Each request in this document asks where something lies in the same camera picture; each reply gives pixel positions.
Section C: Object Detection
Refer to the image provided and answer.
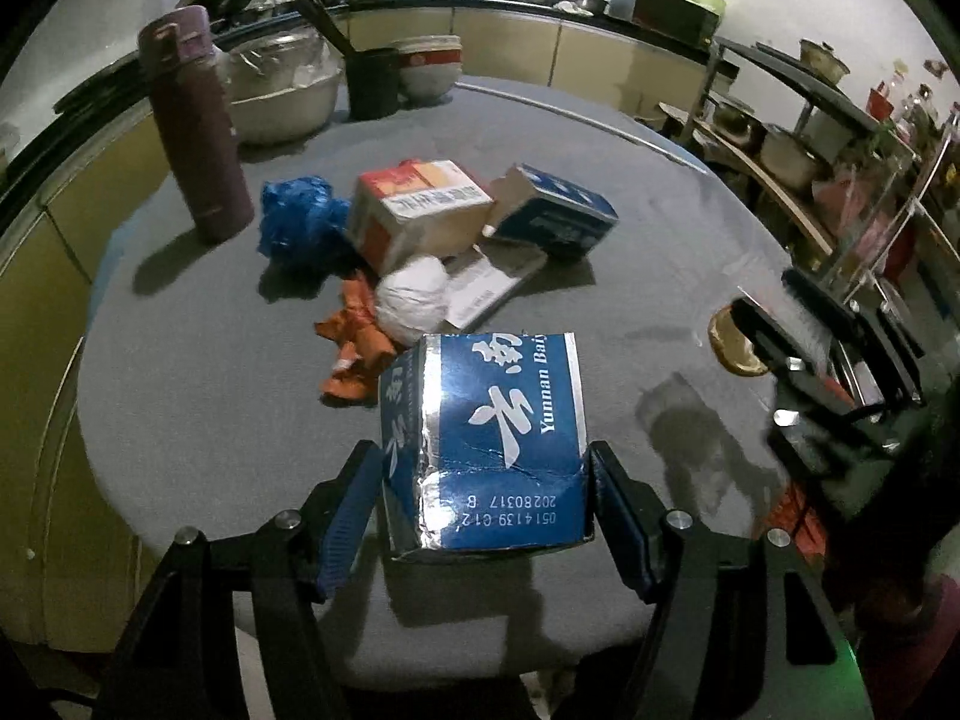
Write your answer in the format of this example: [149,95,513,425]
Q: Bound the blue crumpled plastic bag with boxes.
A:
[257,176,352,265]

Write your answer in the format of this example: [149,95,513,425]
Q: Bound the flat white paper packet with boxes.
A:
[444,241,547,332]

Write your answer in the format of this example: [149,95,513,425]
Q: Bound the metal storage rack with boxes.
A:
[677,34,960,361]

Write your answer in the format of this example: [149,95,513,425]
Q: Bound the orange and white carton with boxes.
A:
[345,160,494,277]

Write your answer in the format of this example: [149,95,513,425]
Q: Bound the orange crumpled wrapper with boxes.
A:
[314,271,398,405]

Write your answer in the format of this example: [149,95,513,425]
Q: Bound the clay pot on rack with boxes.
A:
[799,39,850,86]

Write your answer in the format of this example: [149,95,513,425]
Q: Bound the black chopstick holder cup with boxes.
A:
[295,0,400,122]

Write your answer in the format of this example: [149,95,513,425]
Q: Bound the long white rod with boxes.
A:
[454,82,711,176]

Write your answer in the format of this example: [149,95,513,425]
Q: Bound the steel pot on rack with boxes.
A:
[760,124,828,192]

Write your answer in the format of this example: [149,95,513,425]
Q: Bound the white crumpled paper ball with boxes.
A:
[374,255,451,346]

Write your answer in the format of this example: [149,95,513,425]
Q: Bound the dark blue small box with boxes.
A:
[488,163,619,263]

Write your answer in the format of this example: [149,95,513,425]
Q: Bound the gold round lid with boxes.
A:
[708,305,768,377]

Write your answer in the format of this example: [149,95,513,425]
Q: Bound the microwave oven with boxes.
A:
[608,0,722,47]

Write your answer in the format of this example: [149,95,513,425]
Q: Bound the purple thermos bottle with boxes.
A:
[139,5,256,244]

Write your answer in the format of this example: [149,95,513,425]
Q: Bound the stacked red white bowls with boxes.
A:
[392,34,462,104]

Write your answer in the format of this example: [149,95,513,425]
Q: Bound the blue Yunnan Baiyao box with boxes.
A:
[379,332,594,562]

